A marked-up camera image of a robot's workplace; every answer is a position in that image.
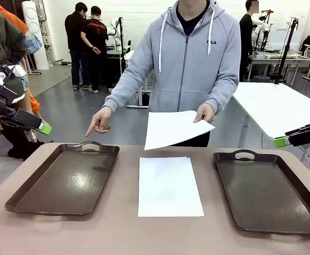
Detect person's left forearm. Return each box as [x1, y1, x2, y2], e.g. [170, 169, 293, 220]
[204, 79, 239, 115]

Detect white A4 paper sheet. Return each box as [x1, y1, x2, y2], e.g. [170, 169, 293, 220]
[144, 110, 216, 151]

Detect blue patterned cloth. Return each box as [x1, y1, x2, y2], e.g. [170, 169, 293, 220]
[23, 28, 43, 55]

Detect black trousers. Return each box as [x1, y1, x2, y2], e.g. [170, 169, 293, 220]
[167, 131, 211, 148]

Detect white box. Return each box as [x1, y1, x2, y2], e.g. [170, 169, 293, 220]
[266, 28, 302, 52]

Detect white table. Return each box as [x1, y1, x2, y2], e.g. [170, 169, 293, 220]
[231, 81, 310, 149]

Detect dark green padded jacket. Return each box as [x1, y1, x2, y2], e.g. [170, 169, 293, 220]
[0, 0, 28, 67]

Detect dark brown plastic tray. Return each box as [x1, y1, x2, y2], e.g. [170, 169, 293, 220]
[213, 149, 310, 235]
[4, 140, 120, 216]

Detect white robot with black arms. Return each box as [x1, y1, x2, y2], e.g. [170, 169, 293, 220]
[253, 9, 274, 52]

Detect small white wrist module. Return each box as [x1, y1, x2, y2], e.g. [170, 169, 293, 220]
[11, 65, 27, 78]

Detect person's right hand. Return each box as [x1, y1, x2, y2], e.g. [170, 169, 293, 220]
[85, 105, 113, 138]

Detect white A4 paper stack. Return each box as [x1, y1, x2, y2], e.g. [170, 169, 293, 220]
[137, 156, 205, 218]

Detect long white desk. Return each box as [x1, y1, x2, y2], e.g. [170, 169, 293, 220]
[246, 52, 310, 82]

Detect man in red-printed black shirt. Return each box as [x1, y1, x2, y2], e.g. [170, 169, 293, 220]
[80, 5, 113, 94]

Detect man in plain black shirt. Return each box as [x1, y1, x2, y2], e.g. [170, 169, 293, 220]
[64, 2, 91, 91]

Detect black tripod pole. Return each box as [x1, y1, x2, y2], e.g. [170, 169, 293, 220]
[273, 17, 299, 85]

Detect person in grey hoodie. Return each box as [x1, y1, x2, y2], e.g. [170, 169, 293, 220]
[104, 0, 242, 115]

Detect man in black sweater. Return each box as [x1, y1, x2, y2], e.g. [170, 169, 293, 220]
[239, 0, 259, 82]

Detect orange garment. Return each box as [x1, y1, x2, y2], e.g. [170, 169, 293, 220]
[0, 0, 41, 114]

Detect person's left hand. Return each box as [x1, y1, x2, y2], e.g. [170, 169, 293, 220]
[193, 103, 215, 124]

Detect grey round stool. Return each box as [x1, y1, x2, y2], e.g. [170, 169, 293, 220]
[252, 75, 272, 83]

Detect person's right forearm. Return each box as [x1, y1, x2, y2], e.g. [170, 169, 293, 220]
[104, 61, 152, 114]

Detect black mannequin stand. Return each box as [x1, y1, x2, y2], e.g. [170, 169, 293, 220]
[0, 124, 45, 162]

